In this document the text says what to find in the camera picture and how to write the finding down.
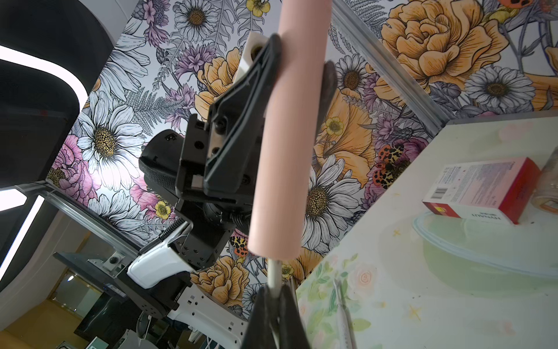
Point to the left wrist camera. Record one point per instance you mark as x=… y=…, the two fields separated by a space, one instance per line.
x=253 y=45

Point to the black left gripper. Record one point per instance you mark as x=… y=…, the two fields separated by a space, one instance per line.
x=209 y=174

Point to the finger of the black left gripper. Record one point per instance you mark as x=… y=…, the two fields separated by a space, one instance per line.
x=328 y=88

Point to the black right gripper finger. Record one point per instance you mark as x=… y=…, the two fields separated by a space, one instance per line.
x=275 y=322

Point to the white tube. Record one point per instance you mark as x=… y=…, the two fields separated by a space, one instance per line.
x=345 y=333

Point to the small amber bottle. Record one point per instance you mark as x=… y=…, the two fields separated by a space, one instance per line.
x=545 y=194

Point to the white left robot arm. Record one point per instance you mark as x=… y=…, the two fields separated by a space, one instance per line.
x=159 y=284

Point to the red white medicine box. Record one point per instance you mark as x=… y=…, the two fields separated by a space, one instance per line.
x=487 y=191

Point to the pink electric toothbrush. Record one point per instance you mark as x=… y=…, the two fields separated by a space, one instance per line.
x=278 y=217

